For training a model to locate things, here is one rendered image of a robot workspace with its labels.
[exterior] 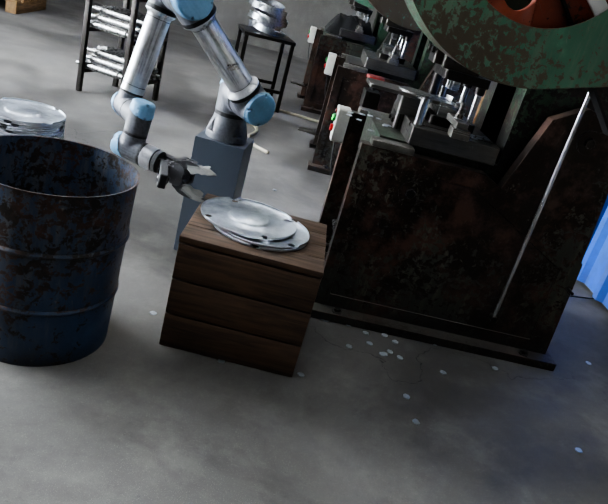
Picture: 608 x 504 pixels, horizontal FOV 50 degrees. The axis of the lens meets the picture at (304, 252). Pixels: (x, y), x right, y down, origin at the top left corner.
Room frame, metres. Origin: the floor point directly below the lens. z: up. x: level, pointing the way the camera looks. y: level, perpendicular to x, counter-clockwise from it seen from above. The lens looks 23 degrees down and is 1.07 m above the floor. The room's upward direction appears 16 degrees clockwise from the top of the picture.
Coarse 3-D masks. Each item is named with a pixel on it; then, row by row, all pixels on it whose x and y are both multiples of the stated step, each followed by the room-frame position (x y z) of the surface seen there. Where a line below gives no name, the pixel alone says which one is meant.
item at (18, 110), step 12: (0, 108) 2.22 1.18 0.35; (12, 108) 2.24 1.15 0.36; (24, 108) 2.28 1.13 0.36; (36, 108) 2.34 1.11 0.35; (48, 108) 2.38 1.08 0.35; (12, 120) 2.12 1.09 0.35; (24, 120) 2.16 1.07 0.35; (36, 120) 2.20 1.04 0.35; (48, 120) 2.24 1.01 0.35; (60, 120) 2.27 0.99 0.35
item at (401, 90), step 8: (368, 80) 2.31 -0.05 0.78; (376, 80) 2.36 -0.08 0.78; (376, 88) 2.25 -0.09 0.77; (384, 88) 2.25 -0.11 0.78; (392, 88) 2.27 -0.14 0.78; (400, 88) 2.31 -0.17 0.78; (408, 88) 2.35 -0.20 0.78; (400, 96) 2.31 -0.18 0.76; (408, 96) 2.26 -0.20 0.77; (416, 96) 2.26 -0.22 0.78; (424, 96) 2.28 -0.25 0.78; (432, 96) 2.31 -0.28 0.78; (400, 104) 2.28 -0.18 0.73; (408, 104) 2.28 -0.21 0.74; (416, 104) 2.28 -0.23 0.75; (392, 112) 2.36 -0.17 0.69; (400, 112) 2.28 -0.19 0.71; (408, 112) 2.28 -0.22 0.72; (416, 112) 2.29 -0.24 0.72; (392, 120) 2.29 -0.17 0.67; (400, 120) 2.28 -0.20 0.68
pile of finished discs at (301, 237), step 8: (296, 224) 1.87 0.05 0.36; (224, 232) 1.68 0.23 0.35; (296, 232) 1.81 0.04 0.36; (304, 232) 1.83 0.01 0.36; (240, 240) 1.66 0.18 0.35; (248, 240) 1.65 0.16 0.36; (256, 240) 1.67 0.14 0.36; (264, 240) 1.68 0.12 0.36; (272, 240) 1.70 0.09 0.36; (280, 240) 1.71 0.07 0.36; (288, 240) 1.73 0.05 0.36; (296, 240) 1.75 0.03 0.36; (304, 240) 1.76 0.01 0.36; (264, 248) 1.64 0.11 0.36; (272, 248) 1.66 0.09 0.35; (280, 248) 1.65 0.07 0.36; (288, 248) 1.67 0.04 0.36; (296, 248) 1.70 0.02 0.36
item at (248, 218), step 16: (208, 208) 1.78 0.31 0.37; (224, 208) 1.82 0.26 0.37; (240, 208) 1.84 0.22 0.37; (256, 208) 1.89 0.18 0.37; (272, 208) 1.93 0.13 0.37; (224, 224) 1.70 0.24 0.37; (240, 224) 1.73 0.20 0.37; (256, 224) 1.75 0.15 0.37; (272, 224) 1.80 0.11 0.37; (288, 224) 1.83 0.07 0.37
